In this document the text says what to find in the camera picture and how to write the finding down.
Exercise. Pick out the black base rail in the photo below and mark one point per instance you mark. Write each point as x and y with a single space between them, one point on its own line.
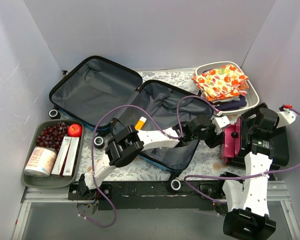
128 195

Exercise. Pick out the cream plastic basin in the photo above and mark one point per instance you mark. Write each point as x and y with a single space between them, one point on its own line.
252 98

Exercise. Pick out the floral fern table mat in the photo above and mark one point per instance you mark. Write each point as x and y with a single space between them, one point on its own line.
206 161

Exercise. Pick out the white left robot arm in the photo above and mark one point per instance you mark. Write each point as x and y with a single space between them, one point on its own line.
125 146

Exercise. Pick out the dark purple garment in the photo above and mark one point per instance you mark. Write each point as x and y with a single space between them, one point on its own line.
231 105

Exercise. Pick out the black storage box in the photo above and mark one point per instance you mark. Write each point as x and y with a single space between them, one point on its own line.
277 160

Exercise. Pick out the white small box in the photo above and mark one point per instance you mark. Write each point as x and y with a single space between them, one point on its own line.
71 157
61 157

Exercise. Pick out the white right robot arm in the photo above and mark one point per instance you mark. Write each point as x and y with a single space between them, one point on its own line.
248 215

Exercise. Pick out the red apple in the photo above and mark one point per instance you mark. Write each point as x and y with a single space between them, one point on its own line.
75 130

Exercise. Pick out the blue fish-print suitcase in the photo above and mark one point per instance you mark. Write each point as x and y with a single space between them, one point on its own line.
109 97

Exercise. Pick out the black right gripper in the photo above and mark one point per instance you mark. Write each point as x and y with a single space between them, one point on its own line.
242 131

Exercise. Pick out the dark red grape bunch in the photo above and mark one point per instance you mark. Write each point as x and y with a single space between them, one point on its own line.
52 136

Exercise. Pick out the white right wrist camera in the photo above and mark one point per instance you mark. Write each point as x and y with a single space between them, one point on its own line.
286 116

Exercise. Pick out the orange floral cloth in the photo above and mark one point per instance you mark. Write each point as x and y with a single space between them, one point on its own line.
222 83

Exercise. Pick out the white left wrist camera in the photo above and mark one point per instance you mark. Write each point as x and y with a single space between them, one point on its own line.
221 123

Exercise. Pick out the dark green tray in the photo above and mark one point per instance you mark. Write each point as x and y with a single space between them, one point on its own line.
52 182

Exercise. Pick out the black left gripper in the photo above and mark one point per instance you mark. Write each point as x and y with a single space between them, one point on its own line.
212 136

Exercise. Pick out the pink patterned packet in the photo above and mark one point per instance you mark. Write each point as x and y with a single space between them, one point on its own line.
40 162

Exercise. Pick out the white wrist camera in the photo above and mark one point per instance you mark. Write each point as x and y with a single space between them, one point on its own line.
286 116
221 123

